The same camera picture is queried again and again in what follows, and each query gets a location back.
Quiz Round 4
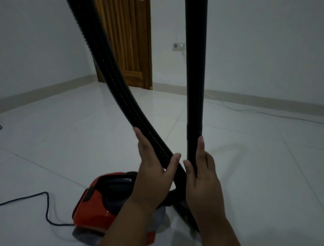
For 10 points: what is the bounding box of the person's left hand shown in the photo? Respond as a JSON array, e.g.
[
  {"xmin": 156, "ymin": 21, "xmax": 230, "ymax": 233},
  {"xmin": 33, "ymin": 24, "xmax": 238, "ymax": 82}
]
[{"xmin": 129, "ymin": 126, "xmax": 182, "ymax": 211}]

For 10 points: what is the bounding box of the person's right hand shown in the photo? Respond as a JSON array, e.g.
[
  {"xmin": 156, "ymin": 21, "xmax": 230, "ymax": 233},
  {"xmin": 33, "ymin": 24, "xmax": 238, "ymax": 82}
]
[{"xmin": 183, "ymin": 136, "xmax": 227, "ymax": 224}]

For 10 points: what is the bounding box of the red vacuum cleaner body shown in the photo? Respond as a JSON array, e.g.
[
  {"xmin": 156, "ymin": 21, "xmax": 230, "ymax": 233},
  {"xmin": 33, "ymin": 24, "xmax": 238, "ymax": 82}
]
[{"xmin": 72, "ymin": 171, "xmax": 172, "ymax": 246}]

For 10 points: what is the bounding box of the black vacuum wand with nozzle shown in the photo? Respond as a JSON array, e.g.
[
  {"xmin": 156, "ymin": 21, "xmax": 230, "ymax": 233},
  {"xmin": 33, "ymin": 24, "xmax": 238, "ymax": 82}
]
[{"xmin": 173, "ymin": 0, "xmax": 209, "ymax": 233}]

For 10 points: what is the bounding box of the black corrugated vacuum hose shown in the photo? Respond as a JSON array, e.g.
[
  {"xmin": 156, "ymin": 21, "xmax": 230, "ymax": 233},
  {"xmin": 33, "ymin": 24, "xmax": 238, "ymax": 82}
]
[{"xmin": 66, "ymin": 0, "xmax": 188, "ymax": 203}]

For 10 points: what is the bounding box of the brown wooden door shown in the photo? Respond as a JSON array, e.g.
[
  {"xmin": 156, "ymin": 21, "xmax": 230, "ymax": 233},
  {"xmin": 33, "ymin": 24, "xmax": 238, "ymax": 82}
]
[{"xmin": 93, "ymin": 0, "xmax": 153, "ymax": 91}]

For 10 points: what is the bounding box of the thin white cable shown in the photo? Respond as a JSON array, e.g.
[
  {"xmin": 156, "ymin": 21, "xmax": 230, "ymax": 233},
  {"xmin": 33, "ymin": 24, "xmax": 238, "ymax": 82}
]
[{"xmin": 181, "ymin": 49, "xmax": 324, "ymax": 125}]

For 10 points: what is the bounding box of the black power cable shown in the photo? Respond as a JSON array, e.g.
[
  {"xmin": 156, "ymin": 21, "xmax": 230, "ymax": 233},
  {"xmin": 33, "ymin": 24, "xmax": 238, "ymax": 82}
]
[{"xmin": 0, "ymin": 124, "xmax": 76, "ymax": 227}]

